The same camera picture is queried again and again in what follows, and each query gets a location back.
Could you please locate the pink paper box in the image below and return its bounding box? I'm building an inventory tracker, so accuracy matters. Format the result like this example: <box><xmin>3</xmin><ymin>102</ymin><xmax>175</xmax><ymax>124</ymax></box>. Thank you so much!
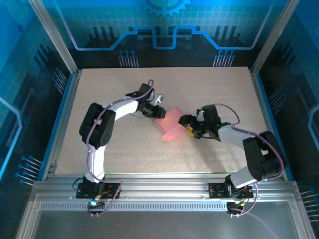
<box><xmin>154</xmin><ymin>107</ymin><xmax>190</xmax><ymax>142</ymax></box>

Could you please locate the aluminium mounting beam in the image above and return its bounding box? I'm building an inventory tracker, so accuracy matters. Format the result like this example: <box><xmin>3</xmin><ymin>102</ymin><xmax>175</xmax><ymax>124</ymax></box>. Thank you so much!
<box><xmin>29</xmin><ymin>171</ymin><xmax>304</xmax><ymax>202</ymax></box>

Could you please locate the blue table edge strip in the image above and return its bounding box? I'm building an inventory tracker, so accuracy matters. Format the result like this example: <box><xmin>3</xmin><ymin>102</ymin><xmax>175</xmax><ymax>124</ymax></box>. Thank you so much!
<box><xmin>255</xmin><ymin>73</ymin><xmax>295</xmax><ymax>181</ymax></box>
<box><xmin>36</xmin><ymin>73</ymin><xmax>76</xmax><ymax>181</ymax></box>

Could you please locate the slotted aluminium strip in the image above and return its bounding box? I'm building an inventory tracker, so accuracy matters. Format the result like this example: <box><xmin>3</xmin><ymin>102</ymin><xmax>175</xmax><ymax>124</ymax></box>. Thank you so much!
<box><xmin>39</xmin><ymin>202</ymin><xmax>229</xmax><ymax>212</ymax></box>

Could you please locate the small black connector board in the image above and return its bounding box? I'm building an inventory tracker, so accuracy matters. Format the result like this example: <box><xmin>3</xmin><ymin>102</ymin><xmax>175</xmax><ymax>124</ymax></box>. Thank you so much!
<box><xmin>87</xmin><ymin>200</ymin><xmax>106</xmax><ymax>209</ymax></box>
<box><xmin>226</xmin><ymin>201</ymin><xmax>247</xmax><ymax>213</ymax></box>

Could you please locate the grey metal sheet panel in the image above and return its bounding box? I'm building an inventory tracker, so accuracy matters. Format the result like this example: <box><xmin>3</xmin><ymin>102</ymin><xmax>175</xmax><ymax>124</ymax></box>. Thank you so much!
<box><xmin>32</xmin><ymin>211</ymin><xmax>300</xmax><ymax>239</ymax></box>

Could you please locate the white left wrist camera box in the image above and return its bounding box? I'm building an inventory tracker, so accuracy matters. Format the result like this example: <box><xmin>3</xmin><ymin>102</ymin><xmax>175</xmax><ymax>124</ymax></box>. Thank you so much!
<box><xmin>151</xmin><ymin>94</ymin><xmax>165</xmax><ymax>105</ymax></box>

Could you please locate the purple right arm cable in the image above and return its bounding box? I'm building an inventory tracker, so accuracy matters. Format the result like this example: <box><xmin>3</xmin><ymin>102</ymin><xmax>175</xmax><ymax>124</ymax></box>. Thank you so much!
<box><xmin>215</xmin><ymin>103</ymin><xmax>287</xmax><ymax>218</ymax></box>

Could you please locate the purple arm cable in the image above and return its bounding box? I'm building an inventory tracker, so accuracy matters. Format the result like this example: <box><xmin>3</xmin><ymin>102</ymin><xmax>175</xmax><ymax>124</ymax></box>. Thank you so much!
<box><xmin>215</xmin><ymin>103</ymin><xmax>287</xmax><ymax>218</ymax></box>
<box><xmin>86</xmin><ymin>79</ymin><xmax>154</xmax><ymax>218</ymax></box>

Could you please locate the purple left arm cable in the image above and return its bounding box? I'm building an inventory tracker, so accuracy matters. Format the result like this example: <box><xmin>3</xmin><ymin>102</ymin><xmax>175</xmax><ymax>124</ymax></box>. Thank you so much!
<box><xmin>86</xmin><ymin>79</ymin><xmax>154</xmax><ymax>218</ymax></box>

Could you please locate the aluminium side rail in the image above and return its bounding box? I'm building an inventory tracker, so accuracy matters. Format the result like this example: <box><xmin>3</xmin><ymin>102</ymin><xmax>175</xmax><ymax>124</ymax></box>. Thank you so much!
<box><xmin>41</xmin><ymin>69</ymin><xmax>83</xmax><ymax>181</ymax></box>
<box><xmin>249</xmin><ymin>68</ymin><xmax>288</xmax><ymax>180</ymax></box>

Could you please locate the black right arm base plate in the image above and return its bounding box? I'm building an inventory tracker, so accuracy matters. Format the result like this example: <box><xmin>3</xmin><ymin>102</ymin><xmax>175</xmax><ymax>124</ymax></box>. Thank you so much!
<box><xmin>208</xmin><ymin>183</ymin><xmax>253</xmax><ymax>199</ymax></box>

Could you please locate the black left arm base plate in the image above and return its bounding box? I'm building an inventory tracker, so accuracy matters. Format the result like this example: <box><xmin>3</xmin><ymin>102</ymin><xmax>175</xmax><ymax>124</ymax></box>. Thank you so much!
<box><xmin>76</xmin><ymin>183</ymin><xmax>121</xmax><ymax>199</ymax></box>

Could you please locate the aluminium frame post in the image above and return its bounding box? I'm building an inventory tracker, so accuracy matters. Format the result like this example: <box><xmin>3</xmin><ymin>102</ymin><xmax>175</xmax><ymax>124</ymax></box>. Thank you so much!
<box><xmin>251</xmin><ymin>0</ymin><xmax>299</xmax><ymax>75</ymax></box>
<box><xmin>27</xmin><ymin>0</ymin><xmax>80</xmax><ymax>75</ymax></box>

